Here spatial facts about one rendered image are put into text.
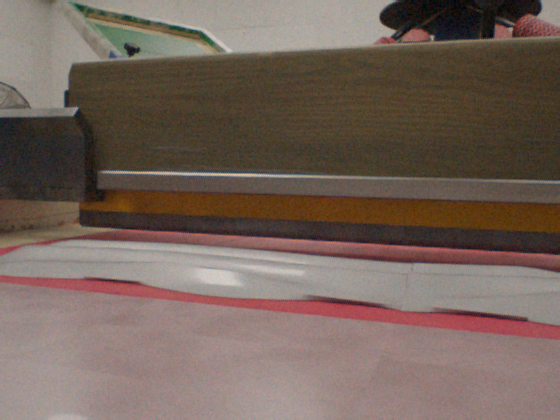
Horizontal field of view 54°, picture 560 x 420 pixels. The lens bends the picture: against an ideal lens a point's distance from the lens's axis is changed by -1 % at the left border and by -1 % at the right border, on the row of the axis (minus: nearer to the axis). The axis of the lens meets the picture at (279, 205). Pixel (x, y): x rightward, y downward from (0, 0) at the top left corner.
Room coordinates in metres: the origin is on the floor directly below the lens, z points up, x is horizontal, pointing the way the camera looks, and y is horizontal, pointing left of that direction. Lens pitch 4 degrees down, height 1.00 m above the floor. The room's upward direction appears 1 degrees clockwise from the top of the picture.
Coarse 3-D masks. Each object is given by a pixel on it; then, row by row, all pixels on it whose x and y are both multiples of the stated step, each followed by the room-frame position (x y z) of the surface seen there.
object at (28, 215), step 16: (0, 208) 0.34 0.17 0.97; (16, 208) 0.35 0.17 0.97; (32, 208) 0.36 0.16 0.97; (48, 208) 0.38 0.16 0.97; (64, 208) 0.39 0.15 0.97; (0, 224) 0.34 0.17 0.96; (16, 224) 0.35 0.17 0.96; (32, 224) 0.36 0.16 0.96; (48, 224) 0.38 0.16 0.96; (64, 224) 0.39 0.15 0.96
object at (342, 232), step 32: (96, 224) 0.33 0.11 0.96; (128, 224) 0.32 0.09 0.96; (160, 224) 0.31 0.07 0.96; (192, 224) 0.31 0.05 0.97; (224, 224) 0.30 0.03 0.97; (256, 224) 0.30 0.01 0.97; (288, 224) 0.29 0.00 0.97; (320, 224) 0.29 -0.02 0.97; (352, 224) 0.28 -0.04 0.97; (384, 224) 0.27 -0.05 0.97
